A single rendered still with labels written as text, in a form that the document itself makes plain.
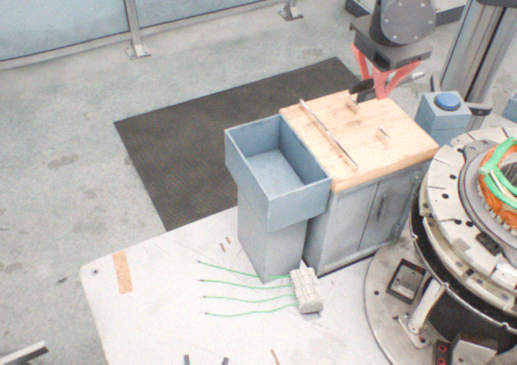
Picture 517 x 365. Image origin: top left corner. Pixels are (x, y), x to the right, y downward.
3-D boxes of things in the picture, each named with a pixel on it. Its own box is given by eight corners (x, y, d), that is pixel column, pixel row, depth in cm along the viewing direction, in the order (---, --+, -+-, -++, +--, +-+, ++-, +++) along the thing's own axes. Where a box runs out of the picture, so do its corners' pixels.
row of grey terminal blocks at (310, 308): (325, 317, 92) (328, 306, 88) (299, 321, 91) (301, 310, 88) (309, 270, 98) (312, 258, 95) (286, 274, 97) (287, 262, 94)
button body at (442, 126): (432, 201, 112) (472, 113, 93) (402, 203, 111) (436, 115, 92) (422, 178, 116) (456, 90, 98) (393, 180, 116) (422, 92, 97)
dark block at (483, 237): (481, 233, 66) (485, 228, 65) (502, 253, 64) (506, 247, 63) (474, 237, 66) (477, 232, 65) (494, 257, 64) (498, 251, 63)
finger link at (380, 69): (370, 115, 70) (384, 60, 63) (342, 85, 75) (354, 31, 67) (409, 102, 72) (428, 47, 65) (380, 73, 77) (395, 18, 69)
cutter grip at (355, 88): (350, 95, 73) (352, 87, 71) (347, 92, 73) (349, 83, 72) (373, 89, 74) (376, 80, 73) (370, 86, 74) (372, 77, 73)
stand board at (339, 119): (334, 193, 78) (336, 182, 76) (278, 119, 89) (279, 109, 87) (436, 157, 84) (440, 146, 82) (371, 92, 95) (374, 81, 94)
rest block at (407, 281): (422, 278, 94) (425, 272, 92) (411, 299, 91) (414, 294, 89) (401, 267, 95) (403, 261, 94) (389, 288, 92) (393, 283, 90)
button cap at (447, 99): (461, 107, 94) (463, 103, 93) (441, 109, 93) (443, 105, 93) (453, 94, 97) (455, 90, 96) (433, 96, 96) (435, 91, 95)
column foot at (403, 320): (409, 311, 91) (410, 308, 90) (431, 344, 87) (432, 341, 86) (395, 316, 90) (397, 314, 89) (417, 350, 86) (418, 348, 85)
